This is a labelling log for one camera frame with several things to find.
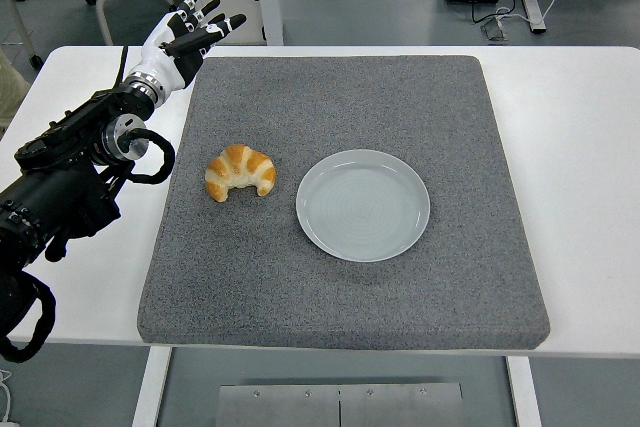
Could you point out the clear plastic floor piece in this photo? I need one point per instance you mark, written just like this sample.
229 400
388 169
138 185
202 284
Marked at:
495 31

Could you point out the pale grey round plate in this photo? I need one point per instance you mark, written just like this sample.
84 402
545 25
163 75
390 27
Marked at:
362 207

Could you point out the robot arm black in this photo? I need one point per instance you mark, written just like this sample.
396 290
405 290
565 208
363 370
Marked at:
50 197

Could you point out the grey felt mat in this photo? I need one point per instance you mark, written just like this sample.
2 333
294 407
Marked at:
340 102

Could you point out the croissant bread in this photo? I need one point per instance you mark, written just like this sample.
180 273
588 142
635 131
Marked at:
240 167

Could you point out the person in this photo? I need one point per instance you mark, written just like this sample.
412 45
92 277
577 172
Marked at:
10 92

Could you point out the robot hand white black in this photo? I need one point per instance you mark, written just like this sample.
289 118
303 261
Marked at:
155 59

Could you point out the white table leg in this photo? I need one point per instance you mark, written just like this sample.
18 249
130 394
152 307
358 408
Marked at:
525 392
150 387

